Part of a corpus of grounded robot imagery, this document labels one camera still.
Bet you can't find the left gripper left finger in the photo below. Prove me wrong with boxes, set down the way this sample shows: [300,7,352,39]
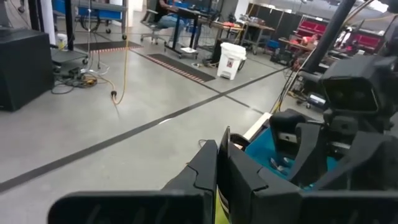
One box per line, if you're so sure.
[47,139,218,224]

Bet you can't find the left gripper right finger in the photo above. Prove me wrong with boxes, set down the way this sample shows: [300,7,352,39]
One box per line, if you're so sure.
[229,143,398,224]

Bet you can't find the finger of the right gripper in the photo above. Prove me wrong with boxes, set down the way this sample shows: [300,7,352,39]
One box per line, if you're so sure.
[313,133,398,192]
[287,123,325,185]

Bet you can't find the blue-handled silver spoon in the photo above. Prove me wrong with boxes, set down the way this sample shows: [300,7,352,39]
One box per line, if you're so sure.
[269,157,290,172]

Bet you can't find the blue plastic bin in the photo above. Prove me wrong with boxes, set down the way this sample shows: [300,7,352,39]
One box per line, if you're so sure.
[244,126,340,191]

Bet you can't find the small grey floor box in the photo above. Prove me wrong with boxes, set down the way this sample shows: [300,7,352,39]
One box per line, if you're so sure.
[306,93,328,109]

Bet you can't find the black pole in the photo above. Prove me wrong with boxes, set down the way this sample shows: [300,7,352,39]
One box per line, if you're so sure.
[303,0,358,75]

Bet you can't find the red tool cabinet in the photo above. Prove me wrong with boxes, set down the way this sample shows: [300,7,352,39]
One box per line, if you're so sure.
[294,17,331,40]

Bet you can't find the black striped-edge floor mat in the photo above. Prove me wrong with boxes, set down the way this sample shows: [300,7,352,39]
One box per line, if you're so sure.
[73,40,145,54]
[146,53,217,84]

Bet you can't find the white trash bin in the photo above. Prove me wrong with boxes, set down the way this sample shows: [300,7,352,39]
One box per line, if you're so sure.
[216,42,248,81]

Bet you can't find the wooden workbench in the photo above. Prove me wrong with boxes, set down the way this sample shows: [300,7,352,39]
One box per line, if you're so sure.
[198,17,277,56]

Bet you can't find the grey office chair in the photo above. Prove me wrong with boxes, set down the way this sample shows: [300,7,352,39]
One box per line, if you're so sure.
[139,9,169,45]

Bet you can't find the person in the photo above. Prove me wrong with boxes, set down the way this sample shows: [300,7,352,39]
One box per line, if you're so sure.
[154,0,188,30]

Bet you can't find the black desk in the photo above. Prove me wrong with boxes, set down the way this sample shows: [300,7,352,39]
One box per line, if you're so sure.
[164,5,216,60]

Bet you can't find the small white container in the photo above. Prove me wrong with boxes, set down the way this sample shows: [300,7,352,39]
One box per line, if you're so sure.
[56,32,68,51]

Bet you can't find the blue rolling cart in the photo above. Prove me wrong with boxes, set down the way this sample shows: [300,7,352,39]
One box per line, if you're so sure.
[51,0,129,41]

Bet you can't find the large black equipment case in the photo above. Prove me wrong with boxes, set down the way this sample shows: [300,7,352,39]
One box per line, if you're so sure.
[0,27,55,113]

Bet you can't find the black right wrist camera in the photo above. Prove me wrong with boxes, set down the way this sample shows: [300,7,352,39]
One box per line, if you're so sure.
[320,55,391,115]

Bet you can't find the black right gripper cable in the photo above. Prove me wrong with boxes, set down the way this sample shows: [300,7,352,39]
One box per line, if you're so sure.
[229,133,251,152]

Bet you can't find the black and yellow floor cables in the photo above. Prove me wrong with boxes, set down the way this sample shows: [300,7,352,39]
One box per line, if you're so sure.
[269,46,315,114]

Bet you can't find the tangled floor cables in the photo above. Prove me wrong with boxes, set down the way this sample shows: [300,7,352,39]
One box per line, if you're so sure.
[50,63,110,95]

